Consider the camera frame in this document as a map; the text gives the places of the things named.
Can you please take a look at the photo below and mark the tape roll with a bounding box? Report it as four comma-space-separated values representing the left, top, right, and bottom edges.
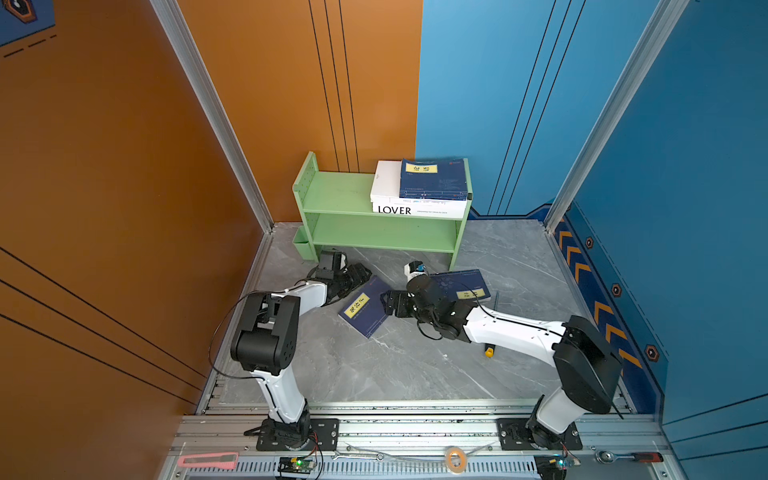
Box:
444, 447, 468, 474

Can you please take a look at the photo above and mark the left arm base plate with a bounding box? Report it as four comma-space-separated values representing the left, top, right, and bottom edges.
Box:
256, 418, 339, 452

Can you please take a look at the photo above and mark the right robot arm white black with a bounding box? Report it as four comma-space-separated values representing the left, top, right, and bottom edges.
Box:
381, 274, 623, 449

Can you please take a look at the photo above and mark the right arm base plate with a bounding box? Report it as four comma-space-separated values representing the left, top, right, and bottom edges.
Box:
496, 418, 583, 451

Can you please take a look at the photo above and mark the pink tool on rail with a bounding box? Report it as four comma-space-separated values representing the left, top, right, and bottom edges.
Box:
177, 452, 239, 470

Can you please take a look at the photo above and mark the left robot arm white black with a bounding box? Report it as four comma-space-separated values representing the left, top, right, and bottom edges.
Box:
230, 251, 372, 449

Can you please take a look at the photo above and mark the circuit board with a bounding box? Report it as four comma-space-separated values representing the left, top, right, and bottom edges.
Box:
534, 456, 581, 480
276, 456, 320, 479

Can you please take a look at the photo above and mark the silver wrench on rail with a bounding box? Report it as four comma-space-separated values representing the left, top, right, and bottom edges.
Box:
333, 451, 385, 462

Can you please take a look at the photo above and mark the green wooden shelf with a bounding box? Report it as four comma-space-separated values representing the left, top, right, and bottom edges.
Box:
292, 151, 470, 269

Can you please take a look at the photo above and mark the red handled ratchet wrench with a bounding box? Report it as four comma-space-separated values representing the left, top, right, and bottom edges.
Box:
595, 450, 664, 465

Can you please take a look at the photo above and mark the white LOVER book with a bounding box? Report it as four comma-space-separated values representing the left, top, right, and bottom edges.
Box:
372, 201, 467, 220

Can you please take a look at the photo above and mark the right circuit board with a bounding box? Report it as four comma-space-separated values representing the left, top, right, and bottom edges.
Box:
534, 456, 581, 480

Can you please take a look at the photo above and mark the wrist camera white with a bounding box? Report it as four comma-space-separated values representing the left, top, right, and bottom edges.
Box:
327, 251, 347, 271
404, 260, 428, 282

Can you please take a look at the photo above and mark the left circuit board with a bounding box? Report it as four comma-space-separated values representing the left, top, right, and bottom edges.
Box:
276, 456, 320, 479

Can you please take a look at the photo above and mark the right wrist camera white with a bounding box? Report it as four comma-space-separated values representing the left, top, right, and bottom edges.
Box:
404, 260, 428, 282

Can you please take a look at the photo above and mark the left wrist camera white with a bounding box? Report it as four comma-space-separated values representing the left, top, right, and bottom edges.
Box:
327, 251, 347, 271

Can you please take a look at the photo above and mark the white La Dame book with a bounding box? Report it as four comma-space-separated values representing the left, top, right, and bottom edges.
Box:
369, 159, 469, 209

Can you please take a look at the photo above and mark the blue book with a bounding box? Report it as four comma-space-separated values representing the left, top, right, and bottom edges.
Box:
399, 159, 469, 201
430, 269, 490, 301
338, 276, 391, 338

